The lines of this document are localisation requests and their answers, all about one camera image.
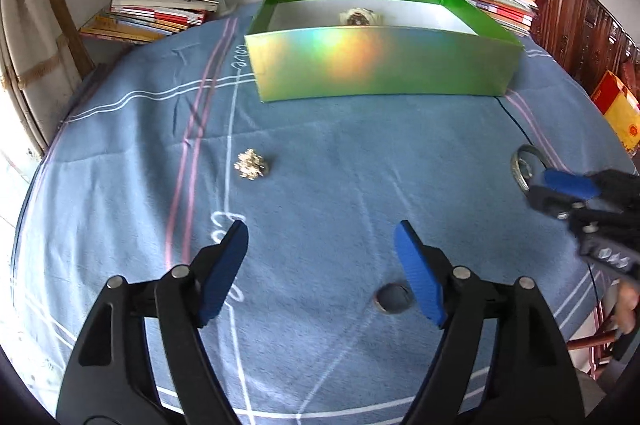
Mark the red wooden chair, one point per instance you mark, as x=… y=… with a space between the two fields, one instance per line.
x=590 y=340

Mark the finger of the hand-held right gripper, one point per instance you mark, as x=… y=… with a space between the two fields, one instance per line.
x=570 y=185
x=552 y=205

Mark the gold brooch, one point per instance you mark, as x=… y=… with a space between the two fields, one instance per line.
x=250 y=165

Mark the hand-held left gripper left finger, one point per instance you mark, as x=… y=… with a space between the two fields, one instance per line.
x=222 y=280

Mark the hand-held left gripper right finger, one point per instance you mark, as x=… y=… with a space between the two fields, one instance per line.
x=420 y=280

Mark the person's right hand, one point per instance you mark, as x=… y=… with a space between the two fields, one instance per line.
x=627 y=310

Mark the window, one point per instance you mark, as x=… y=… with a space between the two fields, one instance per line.
x=15 y=175

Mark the green cardboard box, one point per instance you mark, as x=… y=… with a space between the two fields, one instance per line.
x=375 y=65

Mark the red wooden headboard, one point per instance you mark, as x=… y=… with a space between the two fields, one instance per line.
x=575 y=20

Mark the cream curtain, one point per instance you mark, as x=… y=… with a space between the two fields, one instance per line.
x=30 y=30

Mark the stack of colourful books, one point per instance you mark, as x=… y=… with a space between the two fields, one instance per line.
x=150 y=12

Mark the red and yellow box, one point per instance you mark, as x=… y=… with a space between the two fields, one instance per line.
x=617 y=105

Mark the cream wrist watch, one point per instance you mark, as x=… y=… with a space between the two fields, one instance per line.
x=357 y=17

